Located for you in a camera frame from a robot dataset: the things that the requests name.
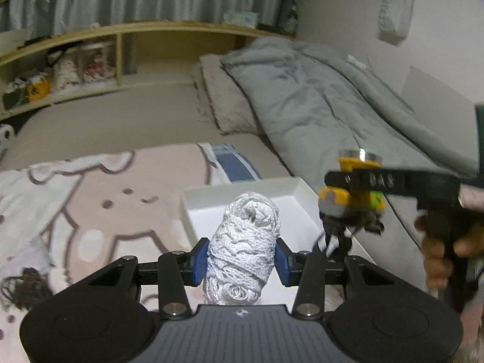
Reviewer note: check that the pink cartoon bunny blanket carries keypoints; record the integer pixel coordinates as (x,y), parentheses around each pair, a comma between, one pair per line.
(70,218)

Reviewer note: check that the yellow bag on shelf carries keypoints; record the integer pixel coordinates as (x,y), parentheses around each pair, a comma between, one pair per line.
(38,89)

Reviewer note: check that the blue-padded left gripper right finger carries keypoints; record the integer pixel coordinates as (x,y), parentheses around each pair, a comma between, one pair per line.
(304,270)

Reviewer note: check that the grey quilted duvet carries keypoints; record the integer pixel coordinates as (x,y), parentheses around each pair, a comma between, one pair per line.
(313,103)

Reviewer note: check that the red doll in clear box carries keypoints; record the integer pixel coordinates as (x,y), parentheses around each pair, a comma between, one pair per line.
(97,62)

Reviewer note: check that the white device with two holes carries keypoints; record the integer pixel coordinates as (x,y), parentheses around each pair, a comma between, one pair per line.
(7,135)

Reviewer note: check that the yellow toy figure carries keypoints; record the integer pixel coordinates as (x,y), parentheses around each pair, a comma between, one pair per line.
(343,211)

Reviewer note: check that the tissue pack on shelf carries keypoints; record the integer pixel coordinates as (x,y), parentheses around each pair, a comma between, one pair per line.
(246,19)

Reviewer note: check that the white shallow tray box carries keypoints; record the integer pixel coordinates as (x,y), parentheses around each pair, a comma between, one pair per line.
(202,209)

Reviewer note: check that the person's right hand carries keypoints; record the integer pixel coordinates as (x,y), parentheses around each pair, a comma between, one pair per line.
(437,266)

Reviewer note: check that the white knit cloth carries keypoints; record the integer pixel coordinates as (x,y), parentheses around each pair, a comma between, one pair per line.
(241,253)

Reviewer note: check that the wooden headboard shelf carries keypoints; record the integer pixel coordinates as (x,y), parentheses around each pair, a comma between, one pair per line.
(145,53)

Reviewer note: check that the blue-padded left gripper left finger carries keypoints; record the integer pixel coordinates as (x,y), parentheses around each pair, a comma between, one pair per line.
(176,271)

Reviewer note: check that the blue striped pillow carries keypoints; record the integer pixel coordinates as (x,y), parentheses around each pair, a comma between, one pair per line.
(237,167)

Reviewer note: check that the white plastic bag on wall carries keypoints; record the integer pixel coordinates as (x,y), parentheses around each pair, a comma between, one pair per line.
(394,20)

